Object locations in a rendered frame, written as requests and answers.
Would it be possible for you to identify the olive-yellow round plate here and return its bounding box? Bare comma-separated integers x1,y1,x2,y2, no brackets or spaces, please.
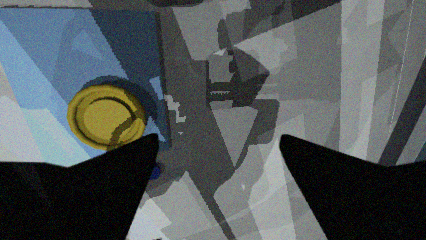
66,84,147,152

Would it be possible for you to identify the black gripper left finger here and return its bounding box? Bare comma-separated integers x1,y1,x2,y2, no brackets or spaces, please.
0,133,159,240

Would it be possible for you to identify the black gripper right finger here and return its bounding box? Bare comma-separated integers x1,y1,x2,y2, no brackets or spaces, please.
279,134,426,240

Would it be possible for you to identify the grey cylinder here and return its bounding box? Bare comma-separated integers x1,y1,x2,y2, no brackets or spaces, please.
146,0,178,7

